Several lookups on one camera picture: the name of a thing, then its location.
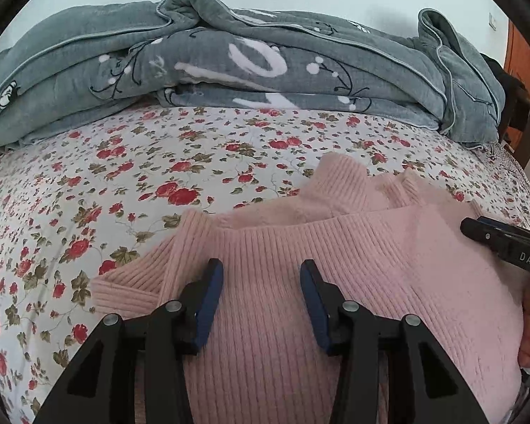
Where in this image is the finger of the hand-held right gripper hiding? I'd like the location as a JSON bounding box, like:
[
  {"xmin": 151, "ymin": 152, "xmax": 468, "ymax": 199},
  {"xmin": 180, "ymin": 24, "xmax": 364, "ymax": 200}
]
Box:
[
  {"xmin": 476, "ymin": 216, "xmax": 530, "ymax": 246},
  {"xmin": 461, "ymin": 217, "xmax": 530, "ymax": 279}
]

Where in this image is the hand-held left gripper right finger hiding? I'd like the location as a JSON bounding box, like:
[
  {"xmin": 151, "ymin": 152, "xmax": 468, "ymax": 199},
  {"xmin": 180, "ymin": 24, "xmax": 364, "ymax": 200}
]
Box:
[{"xmin": 300, "ymin": 259, "xmax": 491, "ymax": 424}]

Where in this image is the grey printed quilt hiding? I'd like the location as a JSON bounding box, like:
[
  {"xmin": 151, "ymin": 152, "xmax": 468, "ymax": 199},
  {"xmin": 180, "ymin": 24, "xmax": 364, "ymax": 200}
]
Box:
[{"xmin": 0, "ymin": 0, "xmax": 507, "ymax": 151}]

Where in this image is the pink knit sweater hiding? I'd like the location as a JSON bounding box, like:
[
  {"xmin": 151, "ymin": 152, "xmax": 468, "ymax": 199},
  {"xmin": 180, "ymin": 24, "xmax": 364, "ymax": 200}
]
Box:
[{"xmin": 89, "ymin": 152, "xmax": 528, "ymax": 424}]

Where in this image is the floral bed sheet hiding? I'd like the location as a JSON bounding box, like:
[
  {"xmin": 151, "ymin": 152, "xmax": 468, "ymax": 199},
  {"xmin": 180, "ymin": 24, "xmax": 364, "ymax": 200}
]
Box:
[{"xmin": 0, "ymin": 104, "xmax": 530, "ymax": 424}]

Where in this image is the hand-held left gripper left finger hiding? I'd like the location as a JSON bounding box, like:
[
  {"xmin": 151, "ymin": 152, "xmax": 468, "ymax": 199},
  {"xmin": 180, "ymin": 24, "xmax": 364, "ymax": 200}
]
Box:
[{"xmin": 31, "ymin": 257, "xmax": 224, "ymax": 424}]

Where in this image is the black garment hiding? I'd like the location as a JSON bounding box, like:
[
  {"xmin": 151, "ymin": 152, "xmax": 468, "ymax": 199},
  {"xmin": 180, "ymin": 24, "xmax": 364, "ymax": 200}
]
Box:
[{"xmin": 481, "ymin": 53, "xmax": 526, "ymax": 133}]

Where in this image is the orange wooden door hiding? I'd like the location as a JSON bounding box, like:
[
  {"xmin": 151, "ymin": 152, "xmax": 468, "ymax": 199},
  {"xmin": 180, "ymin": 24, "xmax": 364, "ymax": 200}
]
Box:
[{"xmin": 503, "ymin": 24, "xmax": 530, "ymax": 82}]

